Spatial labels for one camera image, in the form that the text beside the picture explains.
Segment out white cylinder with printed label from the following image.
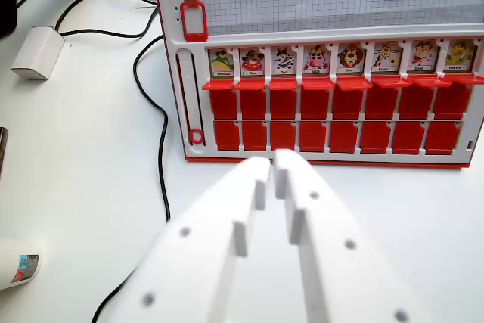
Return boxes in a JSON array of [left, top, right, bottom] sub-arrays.
[[0, 237, 45, 291]]

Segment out red and white game board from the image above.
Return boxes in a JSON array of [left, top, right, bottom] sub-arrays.
[[147, 0, 484, 170]]

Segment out dark flat object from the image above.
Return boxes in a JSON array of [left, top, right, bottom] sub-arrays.
[[0, 126, 9, 179]]

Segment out small white box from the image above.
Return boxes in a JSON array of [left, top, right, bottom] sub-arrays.
[[10, 26, 66, 81]]

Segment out dark rounded object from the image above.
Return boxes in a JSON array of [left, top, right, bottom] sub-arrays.
[[0, 0, 19, 39]]

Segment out long black cable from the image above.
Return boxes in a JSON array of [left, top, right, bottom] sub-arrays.
[[90, 34, 171, 323]]

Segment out black cable on white box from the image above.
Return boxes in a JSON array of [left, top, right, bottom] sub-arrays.
[[59, 4, 160, 39]]

